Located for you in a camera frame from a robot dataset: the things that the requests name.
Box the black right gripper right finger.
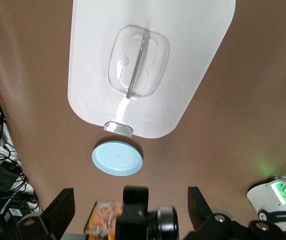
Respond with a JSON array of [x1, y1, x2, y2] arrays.
[[184, 186, 286, 240]]

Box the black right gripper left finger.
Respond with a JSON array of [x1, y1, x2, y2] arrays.
[[0, 187, 76, 240]]

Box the black and orange push-button switch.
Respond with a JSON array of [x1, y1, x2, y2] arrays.
[[83, 199, 181, 240]]

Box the white lidded storage box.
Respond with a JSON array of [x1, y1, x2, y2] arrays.
[[67, 0, 236, 139]]

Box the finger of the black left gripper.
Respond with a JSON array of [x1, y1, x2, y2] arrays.
[[122, 185, 150, 219]]

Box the light blue round plate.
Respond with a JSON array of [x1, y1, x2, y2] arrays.
[[91, 140, 144, 177]]

